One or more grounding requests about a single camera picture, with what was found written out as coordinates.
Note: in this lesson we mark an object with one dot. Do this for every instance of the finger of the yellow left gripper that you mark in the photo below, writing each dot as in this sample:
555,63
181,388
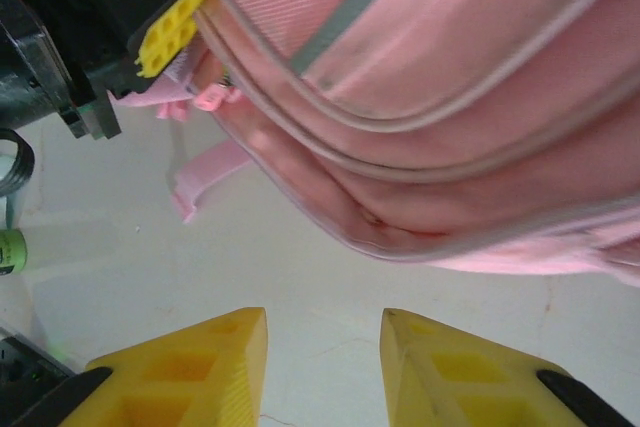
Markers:
170,32

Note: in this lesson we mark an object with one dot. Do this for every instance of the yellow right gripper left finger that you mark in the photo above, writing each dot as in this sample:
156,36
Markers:
200,377

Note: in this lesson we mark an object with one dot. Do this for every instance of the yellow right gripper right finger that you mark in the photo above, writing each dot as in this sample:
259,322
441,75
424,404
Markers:
450,387

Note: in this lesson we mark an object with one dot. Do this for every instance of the pink backpack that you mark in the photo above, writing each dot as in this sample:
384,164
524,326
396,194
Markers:
425,97

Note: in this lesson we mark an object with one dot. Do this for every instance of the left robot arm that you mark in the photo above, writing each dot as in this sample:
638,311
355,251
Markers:
25,362

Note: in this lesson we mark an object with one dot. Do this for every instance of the green glue stick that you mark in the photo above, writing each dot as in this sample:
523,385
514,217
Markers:
12,252

